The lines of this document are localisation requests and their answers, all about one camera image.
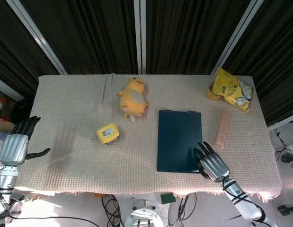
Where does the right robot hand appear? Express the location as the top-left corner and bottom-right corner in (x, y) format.
(193, 141), (231, 183)

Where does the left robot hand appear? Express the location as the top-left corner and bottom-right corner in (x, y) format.
(0, 115), (51, 166)

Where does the dark teal notebook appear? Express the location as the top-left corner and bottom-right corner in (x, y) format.
(156, 109), (204, 173)

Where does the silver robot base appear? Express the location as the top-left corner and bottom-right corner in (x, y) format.
(124, 200), (165, 227)

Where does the pink rectangular bar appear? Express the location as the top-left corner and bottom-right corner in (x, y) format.
(213, 109), (231, 149)

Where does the black round object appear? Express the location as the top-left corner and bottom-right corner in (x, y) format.
(10, 97), (34, 124)

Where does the green sponge block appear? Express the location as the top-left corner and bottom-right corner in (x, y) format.
(160, 192), (176, 204)

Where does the yellow tape roll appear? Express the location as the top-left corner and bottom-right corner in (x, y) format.
(205, 81), (222, 101)

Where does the yellow snack bag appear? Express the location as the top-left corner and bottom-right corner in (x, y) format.
(213, 67), (254, 113)

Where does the beige knitted tablecloth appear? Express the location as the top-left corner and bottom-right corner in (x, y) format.
(13, 73), (283, 201)

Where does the yellow lidded container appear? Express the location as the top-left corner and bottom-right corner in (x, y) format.
(96, 122), (121, 144)

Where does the yellow plush toy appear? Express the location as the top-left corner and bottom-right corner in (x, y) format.
(116, 77), (149, 119)

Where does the dark curtain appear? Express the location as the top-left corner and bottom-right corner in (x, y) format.
(0, 0), (293, 126)

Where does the black cable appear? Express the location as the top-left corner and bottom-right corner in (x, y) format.
(167, 192), (198, 227)
(101, 194), (125, 227)

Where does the white slanted frame bar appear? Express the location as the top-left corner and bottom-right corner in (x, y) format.
(6, 0), (67, 75)
(211, 0), (266, 75)

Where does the white vertical frame post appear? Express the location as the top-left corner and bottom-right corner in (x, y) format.
(133, 0), (147, 74)

